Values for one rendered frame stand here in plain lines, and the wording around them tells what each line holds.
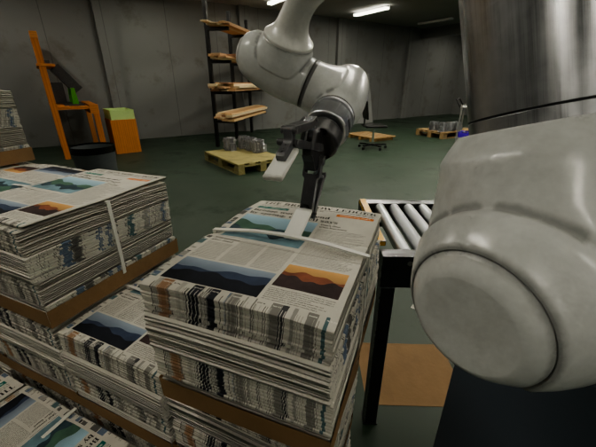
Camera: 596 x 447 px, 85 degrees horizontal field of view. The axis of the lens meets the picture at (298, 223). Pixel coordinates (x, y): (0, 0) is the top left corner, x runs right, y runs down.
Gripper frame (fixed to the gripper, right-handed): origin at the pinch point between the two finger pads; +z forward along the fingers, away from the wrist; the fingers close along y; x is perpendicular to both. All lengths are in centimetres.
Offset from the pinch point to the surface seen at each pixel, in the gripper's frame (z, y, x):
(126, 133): -345, 258, 550
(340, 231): -5.0, 10.3, -6.7
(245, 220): -2.9, 9.4, 12.2
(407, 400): -11, 132, -25
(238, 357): 22.3, 5.5, -1.2
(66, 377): 33, 33, 50
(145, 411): 32, 31, 25
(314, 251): 2.9, 6.6, -5.0
